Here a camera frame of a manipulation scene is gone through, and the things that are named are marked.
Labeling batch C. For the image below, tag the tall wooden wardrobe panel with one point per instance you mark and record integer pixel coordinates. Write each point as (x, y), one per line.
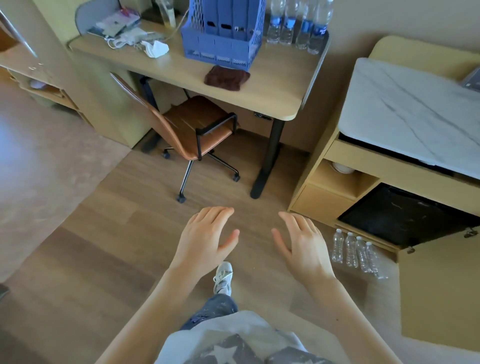
(108, 108)

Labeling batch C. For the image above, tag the blue plastic file organizer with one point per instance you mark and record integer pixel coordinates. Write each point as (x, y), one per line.
(221, 45)

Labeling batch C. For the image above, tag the crumpled white tissue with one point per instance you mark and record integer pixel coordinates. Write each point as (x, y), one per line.
(155, 48)

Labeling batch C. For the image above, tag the dark brown cloth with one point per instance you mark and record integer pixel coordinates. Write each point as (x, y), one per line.
(227, 78)

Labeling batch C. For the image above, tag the grey box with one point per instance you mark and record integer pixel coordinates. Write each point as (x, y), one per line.
(473, 79)

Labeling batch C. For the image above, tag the clear plastic bottle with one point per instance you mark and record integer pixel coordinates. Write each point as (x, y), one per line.
(167, 13)

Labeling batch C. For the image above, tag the unlabelled clear water bottle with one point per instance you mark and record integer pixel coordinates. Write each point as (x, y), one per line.
(337, 247)
(374, 262)
(362, 257)
(351, 251)

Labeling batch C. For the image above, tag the person's left forearm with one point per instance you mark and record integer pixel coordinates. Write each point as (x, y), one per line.
(157, 311)

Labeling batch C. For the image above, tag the grey star print shirt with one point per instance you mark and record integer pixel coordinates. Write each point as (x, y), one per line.
(225, 341)

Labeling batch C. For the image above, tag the wooden desk with black legs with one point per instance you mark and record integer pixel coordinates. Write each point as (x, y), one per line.
(262, 82)

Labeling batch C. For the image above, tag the brown leather swivel chair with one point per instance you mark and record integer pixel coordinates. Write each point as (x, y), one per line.
(195, 120)

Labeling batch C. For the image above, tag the black mini fridge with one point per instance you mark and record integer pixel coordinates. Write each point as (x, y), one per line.
(405, 217)

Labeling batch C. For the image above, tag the person's right forearm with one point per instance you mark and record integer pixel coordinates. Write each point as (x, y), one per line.
(348, 322)

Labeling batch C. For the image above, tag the wooden open shelf unit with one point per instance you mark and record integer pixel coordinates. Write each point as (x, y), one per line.
(22, 63)

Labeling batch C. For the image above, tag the grey rounded board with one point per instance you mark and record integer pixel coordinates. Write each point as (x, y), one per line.
(88, 17)

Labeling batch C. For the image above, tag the white marble slab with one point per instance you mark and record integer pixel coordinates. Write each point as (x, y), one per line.
(408, 108)

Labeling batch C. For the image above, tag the pile of booklets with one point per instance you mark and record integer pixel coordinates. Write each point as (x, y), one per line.
(118, 22)

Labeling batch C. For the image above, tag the metal rod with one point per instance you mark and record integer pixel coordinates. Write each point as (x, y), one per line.
(22, 41)

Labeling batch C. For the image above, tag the person's left thumb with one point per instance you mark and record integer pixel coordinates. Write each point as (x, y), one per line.
(229, 242)

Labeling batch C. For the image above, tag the person's right thumb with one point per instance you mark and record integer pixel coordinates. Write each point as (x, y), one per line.
(280, 243)

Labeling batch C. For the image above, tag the clear water bottle blue label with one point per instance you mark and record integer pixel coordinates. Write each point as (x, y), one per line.
(275, 26)
(288, 28)
(319, 33)
(303, 33)

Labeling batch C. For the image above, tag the person's right hand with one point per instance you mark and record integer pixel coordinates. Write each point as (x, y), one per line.
(309, 255)

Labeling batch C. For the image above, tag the black desk control panel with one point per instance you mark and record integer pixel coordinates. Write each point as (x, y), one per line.
(262, 116)

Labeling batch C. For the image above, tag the wooden cabinet door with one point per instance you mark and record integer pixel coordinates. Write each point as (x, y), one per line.
(438, 292)

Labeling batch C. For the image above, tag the blue patterned trousers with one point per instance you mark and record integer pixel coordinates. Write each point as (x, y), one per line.
(210, 311)

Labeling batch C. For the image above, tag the white bowl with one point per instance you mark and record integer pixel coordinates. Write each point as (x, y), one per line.
(342, 168)

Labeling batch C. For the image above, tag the person's left hand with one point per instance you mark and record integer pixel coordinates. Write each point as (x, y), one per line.
(198, 245)

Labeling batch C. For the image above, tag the wooden cabinet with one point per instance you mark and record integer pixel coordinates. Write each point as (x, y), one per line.
(375, 176)

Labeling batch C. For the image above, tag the white sneaker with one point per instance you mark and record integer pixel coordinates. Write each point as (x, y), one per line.
(224, 277)

